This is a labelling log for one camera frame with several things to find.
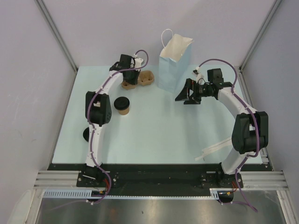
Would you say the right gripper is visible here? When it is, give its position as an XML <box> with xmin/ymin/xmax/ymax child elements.
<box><xmin>175</xmin><ymin>78</ymin><xmax>212</xmax><ymax>105</ymax></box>

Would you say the brown cardboard cup carrier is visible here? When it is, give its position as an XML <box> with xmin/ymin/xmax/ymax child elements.
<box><xmin>121</xmin><ymin>70</ymin><xmax>155</xmax><ymax>90</ymax></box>

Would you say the black plastic cup lid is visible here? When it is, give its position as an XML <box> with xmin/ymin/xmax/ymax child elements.
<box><xmin>114</xmin><ymin>97</ymin><xmax>130</xmax><ymax>111</ymax></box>

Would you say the brown paper coffee cup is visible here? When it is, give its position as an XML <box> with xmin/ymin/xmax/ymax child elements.
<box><xmin>118</xmin><ymin>107</ymin><xmax>129</xmax><ymax>115</ymax></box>

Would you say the light blue paper bag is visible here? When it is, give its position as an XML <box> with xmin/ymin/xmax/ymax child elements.
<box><xmin>158</xmin><ymin>33</ymin><xmax>194</xmax><ymax>92</ymax></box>

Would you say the stack of paper cups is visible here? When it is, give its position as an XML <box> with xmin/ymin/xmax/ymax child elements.
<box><xmin>93</xmin><ymin>101</ymin><xmax>101</xmax><ymax>108</ymax></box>

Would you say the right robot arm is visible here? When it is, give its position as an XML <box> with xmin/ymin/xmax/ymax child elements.
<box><xmin>175</xmin><ymin>67</ymin><xmax>269</xmax><ymax>187</ymax></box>

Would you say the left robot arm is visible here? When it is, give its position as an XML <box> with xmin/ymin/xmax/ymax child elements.
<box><xmin>82</xmin><ymin>54</ymin><xmax>144</xmax><ymax>187</ymax></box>

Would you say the white wrapped straw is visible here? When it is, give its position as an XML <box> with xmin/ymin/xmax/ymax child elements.
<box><xmin>194</xmin><ymin>149</ymin><xmax>230</xmax><ymax>161</ymax></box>
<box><xmin>202</xmin><ymin>138</ymin><xmax>232</xmax><ymax>153</ymax></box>
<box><xmin>202</xmin><ymin>147</ymin><xmax>222</xmax><ymax>154</ymax></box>

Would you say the stack of black lids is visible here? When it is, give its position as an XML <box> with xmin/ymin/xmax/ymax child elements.
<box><xmin>83</xmin><ymin>128</ymin><xmax>89</xmax><ymax>142</ymax></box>

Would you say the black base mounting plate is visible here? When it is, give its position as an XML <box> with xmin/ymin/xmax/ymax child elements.
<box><xmin>48</xmin><ymin>163</ymin><xmax>272</xmax><ymax>197</ymax></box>

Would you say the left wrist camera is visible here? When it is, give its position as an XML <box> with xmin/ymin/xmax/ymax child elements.
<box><xmin>133</xmin><ymin>54</ymin><xmax>144</xmax><ymax>69</ymax></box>

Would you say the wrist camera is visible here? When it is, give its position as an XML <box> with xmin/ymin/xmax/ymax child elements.
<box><xmin>192</xmin><ymin>66</ymin><xmax>204</xmax><ymax>84</ymax></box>
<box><xmin>133</xmin><ymin>54</ymin><xmax>144</xmax><ymax>69</ymax></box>

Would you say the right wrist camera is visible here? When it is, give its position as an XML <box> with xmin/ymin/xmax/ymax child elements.
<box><xmin>192</xmin><ymin>66</ymin><xmax>204</xmax><ymax>84</ymax></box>

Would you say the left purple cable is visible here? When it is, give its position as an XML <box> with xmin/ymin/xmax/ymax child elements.
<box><xmin>45</xmin><ymin>49</ymin><xmax>149</xmax><ymax>210</ymax></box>

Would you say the purple cable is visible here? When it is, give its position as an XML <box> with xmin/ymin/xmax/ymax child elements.
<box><xmin>196</xmin><ymin>58</ymin><xmax>262</xmax><ymax>213</ymax></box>
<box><xmin>45</xmin><ymin>49</ymin><xmax>149</xmax><ymax>210</ymax></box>

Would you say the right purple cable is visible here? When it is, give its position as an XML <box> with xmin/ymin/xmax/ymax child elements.
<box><xmin>196</xmin><ymin>58</ymin><xmax>262</xmax><ymax>213</ymax></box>

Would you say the aluminium frame rail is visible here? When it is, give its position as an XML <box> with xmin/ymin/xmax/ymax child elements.
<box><xmin>34</xmin><ymin>170</ymin><xmax>79</xmax><ymax>189</ymax></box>

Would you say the white slotted cable duct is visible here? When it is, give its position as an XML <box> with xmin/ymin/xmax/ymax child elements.
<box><xmin>43</xmin><ymin>189</ymin><xmax>219</xmax><ymax>200</ymax></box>

